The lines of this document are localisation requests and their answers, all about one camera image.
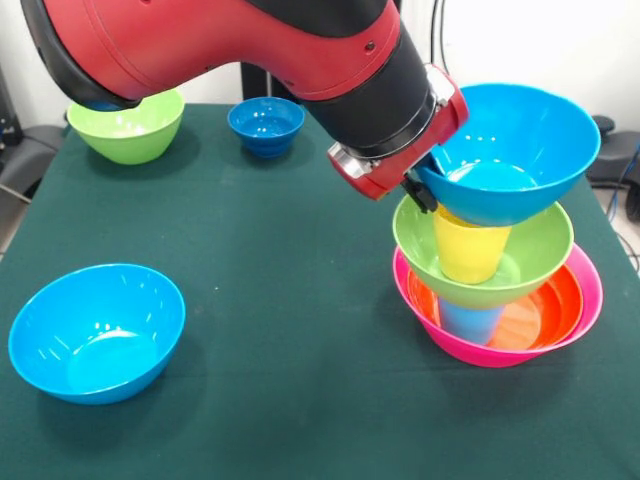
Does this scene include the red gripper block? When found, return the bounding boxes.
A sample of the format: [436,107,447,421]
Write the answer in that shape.
[327,63,471,215]

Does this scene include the yellow plastic cup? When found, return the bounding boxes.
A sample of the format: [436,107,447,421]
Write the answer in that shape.
[432,207,513,285]

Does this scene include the light blue plastic bowl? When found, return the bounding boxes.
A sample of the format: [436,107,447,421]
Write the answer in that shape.
[8,263,187,406]
[415,83,602,228]

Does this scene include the green plastic bowl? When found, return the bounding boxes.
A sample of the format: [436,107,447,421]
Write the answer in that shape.
[67,88,186,166]
[392,197,575,311]

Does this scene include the light blue plastic cup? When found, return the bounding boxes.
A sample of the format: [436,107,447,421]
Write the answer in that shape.
[439,298,507,346]

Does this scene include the orange plastic bowl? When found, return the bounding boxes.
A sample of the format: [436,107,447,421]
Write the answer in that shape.
[406,264,585,351]

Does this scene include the small dark blue bowl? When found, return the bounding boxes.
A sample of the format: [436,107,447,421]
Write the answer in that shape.
[227,96,306,159]

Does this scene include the large pink plastic bowl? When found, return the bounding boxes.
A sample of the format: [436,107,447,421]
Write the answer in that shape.
[392,243,604,369]

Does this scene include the black equipment with knob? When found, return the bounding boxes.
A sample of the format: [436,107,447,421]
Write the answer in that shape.
[585,115,640,224]

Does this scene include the dark green tablecloth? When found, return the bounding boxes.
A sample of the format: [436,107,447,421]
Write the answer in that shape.
[0,103,640,480]

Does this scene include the grey chair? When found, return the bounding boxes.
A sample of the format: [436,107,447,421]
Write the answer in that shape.
[0,124,66,204]

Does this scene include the black device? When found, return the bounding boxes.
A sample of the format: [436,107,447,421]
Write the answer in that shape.
[0,64,22,151]

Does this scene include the black wall cable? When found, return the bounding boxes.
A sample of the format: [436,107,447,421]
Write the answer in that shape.
[428,0,452,81]

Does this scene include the blue cable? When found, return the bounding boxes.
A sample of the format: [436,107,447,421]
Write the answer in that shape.
[605,142,640,222]

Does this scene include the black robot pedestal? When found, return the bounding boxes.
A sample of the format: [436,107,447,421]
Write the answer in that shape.
[241,59,304,105]

